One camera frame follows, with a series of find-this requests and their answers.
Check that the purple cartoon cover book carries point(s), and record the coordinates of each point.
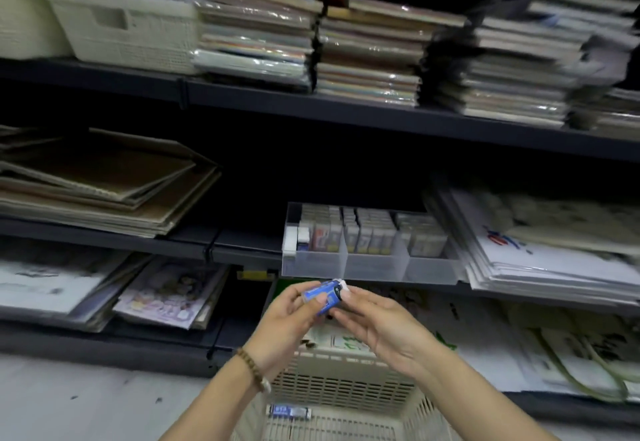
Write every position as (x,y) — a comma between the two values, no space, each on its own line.
(170,295)

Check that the pile of mixed packaged erasers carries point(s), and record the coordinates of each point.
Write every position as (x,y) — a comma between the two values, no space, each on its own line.
(287,411)

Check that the spiral sketch pad stack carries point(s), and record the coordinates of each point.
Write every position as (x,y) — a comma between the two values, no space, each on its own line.
(50,285)

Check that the plastic wrapped paper stack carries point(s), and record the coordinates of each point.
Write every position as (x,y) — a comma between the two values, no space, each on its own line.
(610,115)

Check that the brown sketchbook stack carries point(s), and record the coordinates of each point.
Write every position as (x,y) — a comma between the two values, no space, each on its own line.
(100,190)

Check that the person's left forearm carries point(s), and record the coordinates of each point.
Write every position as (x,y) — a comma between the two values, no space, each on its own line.
(215,410)

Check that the white lattice storage basket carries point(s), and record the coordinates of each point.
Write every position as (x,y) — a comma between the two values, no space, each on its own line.
(25,20)
(130,30)

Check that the person's right forearm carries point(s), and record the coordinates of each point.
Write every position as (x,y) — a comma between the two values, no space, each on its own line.
(480,405)

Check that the beige plastic shopping basket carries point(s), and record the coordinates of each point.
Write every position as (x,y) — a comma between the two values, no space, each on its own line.
(340,385)

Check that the person's right hand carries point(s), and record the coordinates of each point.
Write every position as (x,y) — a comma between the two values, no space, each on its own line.
(390,335)

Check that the person's left hand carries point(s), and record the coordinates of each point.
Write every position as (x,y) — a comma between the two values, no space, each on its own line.
(280,335)

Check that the clear plastic divided tray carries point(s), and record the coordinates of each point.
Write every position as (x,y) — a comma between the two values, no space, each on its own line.
(375,268)

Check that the dark metal shelf unit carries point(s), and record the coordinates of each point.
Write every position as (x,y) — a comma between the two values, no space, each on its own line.
(350,115)

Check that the white poster paper stack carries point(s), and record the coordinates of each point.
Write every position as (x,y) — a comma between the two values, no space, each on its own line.
(550,265)

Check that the green and white paper pack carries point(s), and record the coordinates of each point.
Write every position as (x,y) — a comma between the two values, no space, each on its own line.
(475,345)

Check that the blue packaged eraser bundle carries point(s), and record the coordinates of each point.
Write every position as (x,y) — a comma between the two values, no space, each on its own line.
(327,293)

